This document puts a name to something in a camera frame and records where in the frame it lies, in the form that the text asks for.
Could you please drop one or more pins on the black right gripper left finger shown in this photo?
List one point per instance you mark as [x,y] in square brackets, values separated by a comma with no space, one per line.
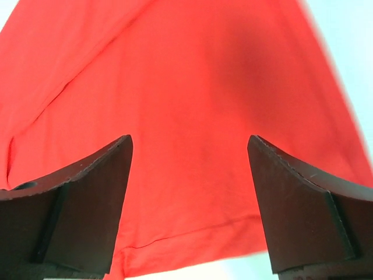
[65,224]

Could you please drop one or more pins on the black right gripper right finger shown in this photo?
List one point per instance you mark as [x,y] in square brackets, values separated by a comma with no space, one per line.
[316,225]

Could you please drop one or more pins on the red tank top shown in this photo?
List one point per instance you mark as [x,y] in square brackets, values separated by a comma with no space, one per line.
[190,81]

